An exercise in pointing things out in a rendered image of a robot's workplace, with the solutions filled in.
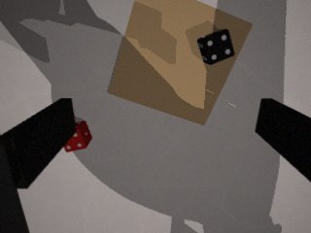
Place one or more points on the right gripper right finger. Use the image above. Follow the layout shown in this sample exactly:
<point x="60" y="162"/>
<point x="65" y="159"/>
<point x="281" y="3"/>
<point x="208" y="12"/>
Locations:
<point x="288" y="132"/>

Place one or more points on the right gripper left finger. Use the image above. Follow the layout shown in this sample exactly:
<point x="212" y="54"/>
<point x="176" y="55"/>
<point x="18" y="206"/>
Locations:
<point x="26" y="150"/>

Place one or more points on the tan flat mat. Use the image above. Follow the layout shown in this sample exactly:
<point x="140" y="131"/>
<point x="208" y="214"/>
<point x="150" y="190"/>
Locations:
<point x="160" y="65"/>

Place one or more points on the red die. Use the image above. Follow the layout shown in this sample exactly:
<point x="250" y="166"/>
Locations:
<point x="80" y="139"/>

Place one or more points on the black die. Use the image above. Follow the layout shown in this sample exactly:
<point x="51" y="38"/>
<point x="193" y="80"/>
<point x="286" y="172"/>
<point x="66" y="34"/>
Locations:
<point x="216" y="46"/>

